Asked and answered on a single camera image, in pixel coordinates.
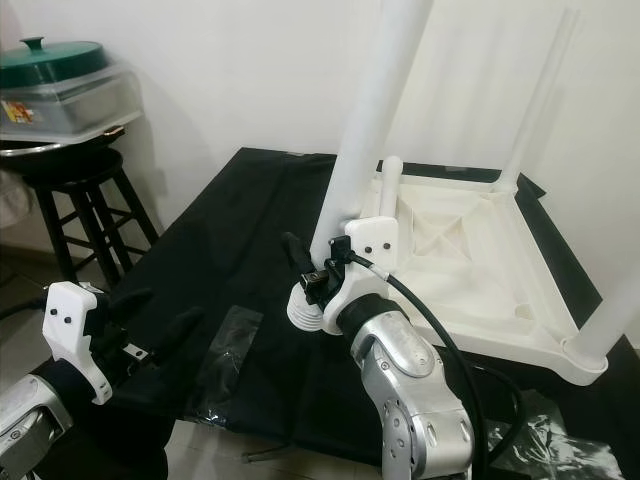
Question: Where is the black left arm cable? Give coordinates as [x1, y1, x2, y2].
[0, 293, 63, 323]

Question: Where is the white plastic children table top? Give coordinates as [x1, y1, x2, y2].
[288, 165, 613, 388]

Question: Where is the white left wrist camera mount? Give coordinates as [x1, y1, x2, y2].
[47, 281, 117, 407]

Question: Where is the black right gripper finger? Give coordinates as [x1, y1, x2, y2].
[281, 231, 317, 287]

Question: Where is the beige table cloth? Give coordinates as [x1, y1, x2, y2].
[0, 170, 38, 253]

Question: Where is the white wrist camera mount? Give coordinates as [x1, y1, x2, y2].
[47, 281, 117, 407]
[323, 214, 402, 338]

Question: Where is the black stool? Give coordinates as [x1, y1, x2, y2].
[23, 148, 163, 293]

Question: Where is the black tablecloth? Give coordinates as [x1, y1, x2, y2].
[50, 148, 640, 480]

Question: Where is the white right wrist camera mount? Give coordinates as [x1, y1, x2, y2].
[323, 214, 402, 338]

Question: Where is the green lid clear container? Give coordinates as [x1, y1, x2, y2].
[0, 37, 143, 143]

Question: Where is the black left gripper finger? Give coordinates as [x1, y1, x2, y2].
[149, 308, 206, 352]
[111, 287, 157, 324]

